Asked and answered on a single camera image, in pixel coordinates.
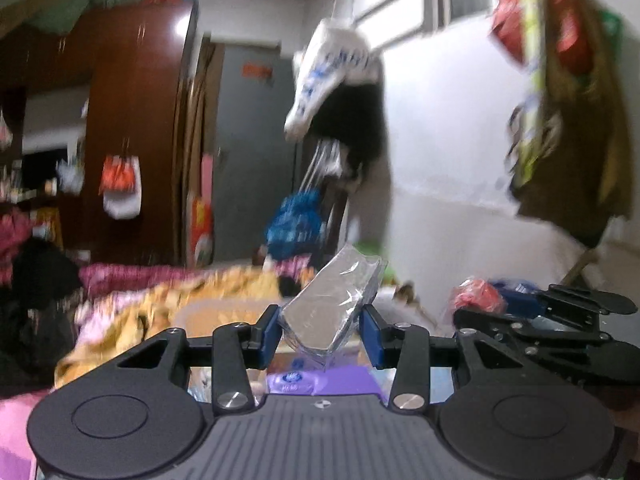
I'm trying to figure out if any black cloth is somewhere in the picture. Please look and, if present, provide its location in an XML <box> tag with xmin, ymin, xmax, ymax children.
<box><xmin>0</xmin><ymin>236</ymin><xmax>85</xmax><ymax>397</ymax></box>

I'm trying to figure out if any olive brown hanging garment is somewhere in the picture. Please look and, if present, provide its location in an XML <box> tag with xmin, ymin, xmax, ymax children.
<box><xmin>514</xmin><ymin>0</ymin><xmax>634</xmax><ymax>250</ymax></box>

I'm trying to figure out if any purple tissue pack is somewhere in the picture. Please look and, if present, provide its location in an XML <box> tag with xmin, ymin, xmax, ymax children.
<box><xmin>265</xmin><ymin>364</ymin><xmax>387</xmax><ymax>397</ymax></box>

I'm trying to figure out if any pink board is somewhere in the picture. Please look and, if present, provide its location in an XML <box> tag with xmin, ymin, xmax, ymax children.
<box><xmin>199</xmin><ymin>154</ymin><xmax>215</xmax><ymax>197</ymax></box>

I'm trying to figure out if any pink floral quilt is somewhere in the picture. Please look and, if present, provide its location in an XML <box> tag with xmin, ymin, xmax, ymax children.
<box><xmin>79</xmin><ymin>261</ymin><xmax>213</xmax><ymax>302</ymax></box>

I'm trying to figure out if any grey door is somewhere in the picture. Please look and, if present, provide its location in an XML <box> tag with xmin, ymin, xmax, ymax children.
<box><xmin>210</xmin><ymin>42</ymin><xmax>302</xmax><ymax>262</ymax></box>

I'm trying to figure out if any white and pink plastic bag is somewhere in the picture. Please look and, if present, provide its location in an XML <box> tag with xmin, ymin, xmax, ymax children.
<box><xmin>55</xmin><ymin>156</ymin><xmax>84</xmax><ymax>197</ymax></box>

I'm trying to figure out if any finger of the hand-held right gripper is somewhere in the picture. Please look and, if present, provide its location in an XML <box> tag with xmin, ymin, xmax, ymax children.
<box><xmin>536</xmin><ymin>283</ymin><xmax>639</xmax><ymax>317</ymax></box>
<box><xmin>452</xmin><ymin>307</ymin><xmax>552</xmax><ymax>349</ymax></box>

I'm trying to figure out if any white printed hanging bag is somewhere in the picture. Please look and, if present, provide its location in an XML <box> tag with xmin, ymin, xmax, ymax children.
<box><xmin>283</xmin><ymin>18</ymin><xmax>382</xmax><ymax>142</ymax></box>

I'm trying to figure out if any yellow green hanging strip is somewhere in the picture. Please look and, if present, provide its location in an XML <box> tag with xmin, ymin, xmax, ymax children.
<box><xmin>507</xmin><ymin>0</ymin><xmax>552</xmax><ymax>188</ymax></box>

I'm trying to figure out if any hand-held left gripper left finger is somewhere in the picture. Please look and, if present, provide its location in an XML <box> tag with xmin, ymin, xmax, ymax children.
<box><xmin>115</xmin><ymin>304</ymin><xmax>281</xmax><ymax>413</ymax></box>

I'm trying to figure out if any red crumpled bag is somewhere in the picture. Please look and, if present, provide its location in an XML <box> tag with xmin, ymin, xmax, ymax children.
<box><xmin>449</xmin><ymin>276</ymin><xmax>507</xmax><ymax>317</ymax></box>

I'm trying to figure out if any dark wooden wardrobe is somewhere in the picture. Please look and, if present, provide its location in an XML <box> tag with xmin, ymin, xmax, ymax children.
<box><xmin>0</xmin><ymin>0</ymin><xmax>197</xmax><ymax>267</ymax></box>

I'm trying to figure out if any yellow patterned blanket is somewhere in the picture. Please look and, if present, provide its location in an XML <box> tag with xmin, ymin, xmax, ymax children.
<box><xmin>54</xmin><ymin>266</ymin><xmax>282</xmax><ymax>387</ymax></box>

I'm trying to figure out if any blue plastic bag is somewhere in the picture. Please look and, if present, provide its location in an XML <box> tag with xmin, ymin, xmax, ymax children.
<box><xmin>264</xmin><ymin>189</ymin><xmax>324</xmax><ymax>262</ymax></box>

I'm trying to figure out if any black hanging garment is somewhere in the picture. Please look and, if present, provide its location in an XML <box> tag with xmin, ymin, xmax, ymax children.
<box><xmin>311</xmin><ymin>80</ymin><xmax>394</xmax><ymax>197</ymax></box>

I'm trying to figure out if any grey plastic-wrapped packet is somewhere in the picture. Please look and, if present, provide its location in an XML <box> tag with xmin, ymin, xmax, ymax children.
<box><xmin>277</xmin><ymin>242</ymin><xmax>390</xmax><ymax>371</ymax></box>

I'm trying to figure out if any red and white hanging bag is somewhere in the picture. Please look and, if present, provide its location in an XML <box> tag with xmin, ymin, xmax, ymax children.
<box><xmin>98</xmin><ymin>152</ymin><xmax>142</xmax><ymax>220</ymax></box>

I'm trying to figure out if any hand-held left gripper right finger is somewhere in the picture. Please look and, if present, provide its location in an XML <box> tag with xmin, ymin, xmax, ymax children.
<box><xmin>360</xmin><ymin>304</ymin><xmax>501</xmax><ymax>411</ymax></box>

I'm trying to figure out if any green cloth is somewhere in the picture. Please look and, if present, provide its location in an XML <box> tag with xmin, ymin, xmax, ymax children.
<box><xmin>27</xmin><ymin>0</ymin><xmax>98</xmax><ymax>37</ymax></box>

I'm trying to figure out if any blue shopping bag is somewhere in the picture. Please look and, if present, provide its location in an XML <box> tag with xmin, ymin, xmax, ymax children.
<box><xmin>492</xmin><ymin>279</ymin><xmax>548</xmax><ymax>320</ymax></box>

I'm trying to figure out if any red and yellow bag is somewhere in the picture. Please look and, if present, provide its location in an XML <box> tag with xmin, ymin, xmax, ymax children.
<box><xmin>189</xmin><ymin>195</ymin><xmax>216</xmax><ymax>267</ymax></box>

